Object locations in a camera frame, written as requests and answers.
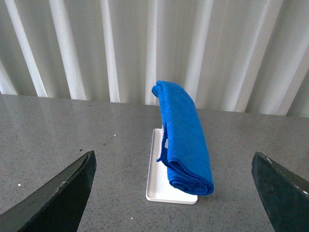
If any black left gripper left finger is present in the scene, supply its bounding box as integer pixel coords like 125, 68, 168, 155
0, 151, 97, 232

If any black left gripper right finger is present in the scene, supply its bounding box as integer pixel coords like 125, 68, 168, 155
252, 152, 309, 232

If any blue microfiber cloth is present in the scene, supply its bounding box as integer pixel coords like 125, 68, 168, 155
152, 81, 214, 196

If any white towel rack stand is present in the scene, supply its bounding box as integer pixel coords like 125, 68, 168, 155
145, 129, 198, 204

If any white pleated curtain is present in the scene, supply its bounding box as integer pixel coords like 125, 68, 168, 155
0, 0, 309, 117

